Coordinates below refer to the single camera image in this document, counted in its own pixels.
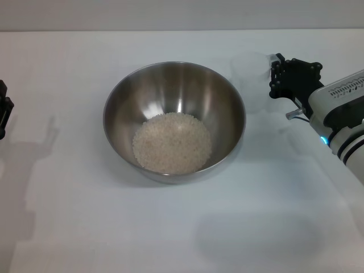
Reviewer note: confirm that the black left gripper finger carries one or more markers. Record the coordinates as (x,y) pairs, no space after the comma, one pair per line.
(5,113)

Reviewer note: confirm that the stainless steel mixing bowl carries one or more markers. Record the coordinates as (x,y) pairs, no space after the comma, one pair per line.
(176,91)

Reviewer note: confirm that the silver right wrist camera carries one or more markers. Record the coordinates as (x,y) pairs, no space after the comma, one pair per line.
(338,96)

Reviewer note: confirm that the clear plastic measuring cup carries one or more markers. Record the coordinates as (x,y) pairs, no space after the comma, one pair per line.
(247,68)

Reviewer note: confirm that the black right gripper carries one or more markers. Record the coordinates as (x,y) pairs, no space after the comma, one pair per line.
(301,79)

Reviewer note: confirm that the white rice grains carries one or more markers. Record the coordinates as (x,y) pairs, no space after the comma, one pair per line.
(173,142)

